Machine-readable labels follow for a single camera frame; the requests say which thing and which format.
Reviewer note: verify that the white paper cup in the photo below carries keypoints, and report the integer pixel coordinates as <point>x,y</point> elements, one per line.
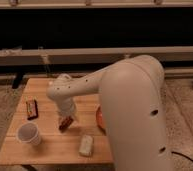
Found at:
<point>29,133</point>

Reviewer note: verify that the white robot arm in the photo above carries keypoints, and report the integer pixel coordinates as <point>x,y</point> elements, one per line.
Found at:
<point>130,99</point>

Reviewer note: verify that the orange bowl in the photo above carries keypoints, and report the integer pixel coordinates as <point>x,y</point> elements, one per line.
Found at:
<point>99,119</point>

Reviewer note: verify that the wooden table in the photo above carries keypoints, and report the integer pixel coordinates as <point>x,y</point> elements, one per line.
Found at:
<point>55,147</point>

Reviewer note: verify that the white sponge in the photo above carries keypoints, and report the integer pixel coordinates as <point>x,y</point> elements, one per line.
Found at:
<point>86,145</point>

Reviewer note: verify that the dark candy bar wrapper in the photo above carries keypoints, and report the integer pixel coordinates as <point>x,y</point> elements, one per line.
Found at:
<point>32,109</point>

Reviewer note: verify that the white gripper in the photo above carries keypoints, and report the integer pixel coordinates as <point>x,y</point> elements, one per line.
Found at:
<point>67,108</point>

